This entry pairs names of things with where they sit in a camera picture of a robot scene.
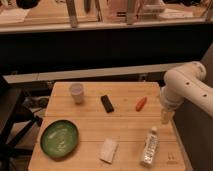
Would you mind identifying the black rectangular block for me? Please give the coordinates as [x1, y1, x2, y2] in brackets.
[101, 95, 114, 113]

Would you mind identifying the white paper cup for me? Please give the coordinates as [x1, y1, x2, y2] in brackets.
[70, 83, 84, 104]

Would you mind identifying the clear plastic water bottle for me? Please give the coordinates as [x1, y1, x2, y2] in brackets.
[140, 126, 158, 168]

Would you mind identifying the orange carrot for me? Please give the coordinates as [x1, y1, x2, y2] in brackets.
[135, 97, 147, 112]

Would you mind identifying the black chair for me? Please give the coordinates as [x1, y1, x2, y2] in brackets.
[0, 75, 43, 171]

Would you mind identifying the white sponge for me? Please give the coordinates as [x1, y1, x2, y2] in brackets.
[99, 138, 118, 164]

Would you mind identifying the green ceramic bowl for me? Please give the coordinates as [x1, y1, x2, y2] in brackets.
[40, 120, 79, 159]

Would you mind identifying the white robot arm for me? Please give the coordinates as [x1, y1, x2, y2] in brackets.
[159, 61, 213, 124]

